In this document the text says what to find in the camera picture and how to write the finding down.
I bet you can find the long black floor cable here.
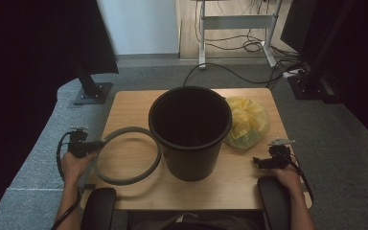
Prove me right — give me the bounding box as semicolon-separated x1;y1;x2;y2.
182;62;289;88

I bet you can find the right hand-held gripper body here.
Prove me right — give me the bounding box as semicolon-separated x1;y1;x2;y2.
266;138;296;171

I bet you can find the person's dark clothing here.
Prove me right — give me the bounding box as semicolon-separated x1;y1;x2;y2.
129;212;266;230

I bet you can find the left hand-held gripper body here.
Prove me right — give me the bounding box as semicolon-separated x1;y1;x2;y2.
67;126;94;159

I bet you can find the yellow garbage bag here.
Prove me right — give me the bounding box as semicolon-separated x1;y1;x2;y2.
223;96;270;151

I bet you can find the grey bin rim ring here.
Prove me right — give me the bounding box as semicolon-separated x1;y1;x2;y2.
92;126;163;187

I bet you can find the black stand base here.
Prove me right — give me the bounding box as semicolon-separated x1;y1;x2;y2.
287;72;345;104

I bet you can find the bundle of black floor cables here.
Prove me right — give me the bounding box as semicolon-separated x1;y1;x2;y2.
194;0;305;90

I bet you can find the black monitor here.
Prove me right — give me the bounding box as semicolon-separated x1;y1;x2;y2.
280;0;321;54

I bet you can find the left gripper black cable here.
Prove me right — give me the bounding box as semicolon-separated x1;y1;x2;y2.
50;130;81;230

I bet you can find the white power strip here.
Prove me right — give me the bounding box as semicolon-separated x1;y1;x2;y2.
282;68;305;80

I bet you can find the person's right hand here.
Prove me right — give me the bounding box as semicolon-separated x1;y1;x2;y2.
269;165;302;193

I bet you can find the person's left hand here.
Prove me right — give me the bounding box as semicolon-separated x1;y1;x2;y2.
60;151;99;185

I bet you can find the black trash bin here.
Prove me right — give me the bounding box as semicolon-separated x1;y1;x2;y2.
148;85;234;183

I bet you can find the white desk frame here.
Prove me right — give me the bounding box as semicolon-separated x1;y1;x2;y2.
191;0;286;68

